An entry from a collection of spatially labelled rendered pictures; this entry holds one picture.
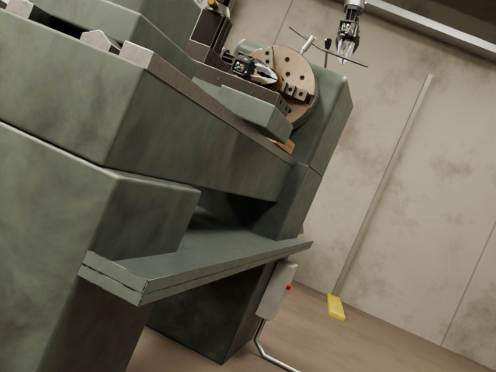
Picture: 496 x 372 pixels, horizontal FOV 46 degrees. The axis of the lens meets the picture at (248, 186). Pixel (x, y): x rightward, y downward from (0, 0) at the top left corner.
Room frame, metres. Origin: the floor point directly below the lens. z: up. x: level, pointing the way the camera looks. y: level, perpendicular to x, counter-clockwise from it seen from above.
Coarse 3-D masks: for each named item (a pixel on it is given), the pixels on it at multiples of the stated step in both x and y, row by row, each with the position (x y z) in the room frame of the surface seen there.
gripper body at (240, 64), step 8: (224, 56) 2.03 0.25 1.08; (232, 56) 2.04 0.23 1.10; (240, 56) 2.02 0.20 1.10; (248, 56) 2.03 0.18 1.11; (232, 64) 2.02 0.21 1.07; (240, 64) 2.03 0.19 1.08; (248, 64) 2.02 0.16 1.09; (232, 72) 2.05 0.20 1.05; (240, 72) 2.05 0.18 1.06; (248, 72) 2.03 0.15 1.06
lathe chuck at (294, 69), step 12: (276, 48) 2.22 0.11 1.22; (288, 48) 2.21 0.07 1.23; (276, 60) 2.22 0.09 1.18; (288, 60) 2.21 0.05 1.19; (300, 60) 2.20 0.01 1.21; (288, 72) 2.20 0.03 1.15; (300, 72) 2.19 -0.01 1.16; (312, 72) 2.18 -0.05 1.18; (264, 84) 2.26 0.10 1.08; (300, 84) 2.19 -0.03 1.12; (312, 84) 2.18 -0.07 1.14; (300, 108) 2.18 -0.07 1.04; (312, 108) 2.25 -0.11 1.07; (300, 120) 2.23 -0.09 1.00
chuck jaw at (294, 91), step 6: (282, 84) 2.12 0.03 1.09; (288, 84) 2.14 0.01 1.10; (282, 90) 2.12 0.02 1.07; (288, 90) 2.14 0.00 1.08; (294, 90) 2.14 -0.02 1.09; (300, 90) 2.14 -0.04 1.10; (288, 96) 2.18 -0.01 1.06; (294, 96) 2.15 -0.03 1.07; (300, 96) 2.14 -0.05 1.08; (306, 96) 2.16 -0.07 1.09; (312, 96) 2.19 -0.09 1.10; (306, 102) 2.18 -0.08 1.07
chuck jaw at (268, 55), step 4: (264, 48) 2.23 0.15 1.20; (268, 48) 2.18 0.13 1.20; (272, 48) 2.22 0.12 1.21; (264, 52) 2.19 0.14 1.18; (268, 52) 2.18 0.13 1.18; (272, 52) 2.19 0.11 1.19; (264, 56) 2.18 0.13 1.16; (268, 56) 2.18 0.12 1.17; (272, 56) 2.18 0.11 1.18; (264, 60) 2.16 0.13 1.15; (268, 60) 2.16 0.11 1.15; (272, 60) 2.16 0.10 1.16; (268, 64) 2.14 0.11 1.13; (272, 64) 2.14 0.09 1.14; (272, 68) 2.13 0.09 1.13
